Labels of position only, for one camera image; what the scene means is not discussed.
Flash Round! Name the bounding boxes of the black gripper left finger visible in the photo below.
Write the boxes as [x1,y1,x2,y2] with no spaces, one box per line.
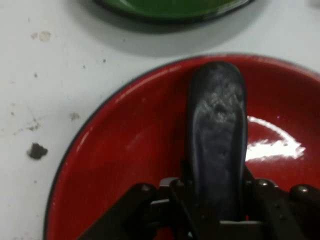
[74,159,201,240]

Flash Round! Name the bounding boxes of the purple toy eggplant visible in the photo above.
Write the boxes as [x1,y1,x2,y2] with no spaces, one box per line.
[183,61,249,222]

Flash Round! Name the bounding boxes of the red round plate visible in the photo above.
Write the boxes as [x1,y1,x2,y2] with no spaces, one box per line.
[42,53,320,240]

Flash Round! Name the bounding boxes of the green round plate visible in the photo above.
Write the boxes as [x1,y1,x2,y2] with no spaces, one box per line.
[93,0,256,25]

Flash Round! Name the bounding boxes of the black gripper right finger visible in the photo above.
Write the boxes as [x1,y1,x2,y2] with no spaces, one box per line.
[243,164,320,240]

